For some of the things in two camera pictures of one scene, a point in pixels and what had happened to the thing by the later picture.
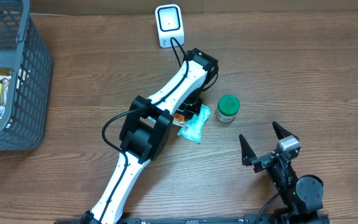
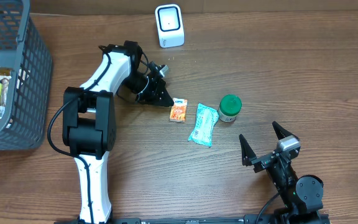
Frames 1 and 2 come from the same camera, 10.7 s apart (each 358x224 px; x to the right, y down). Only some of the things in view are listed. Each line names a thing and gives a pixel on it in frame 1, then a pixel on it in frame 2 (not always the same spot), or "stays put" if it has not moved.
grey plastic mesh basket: (9, 38) stays put
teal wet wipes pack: (192, 127) to (206, 118)
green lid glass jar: (227, 108) stays put
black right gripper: (266, 159) stays put
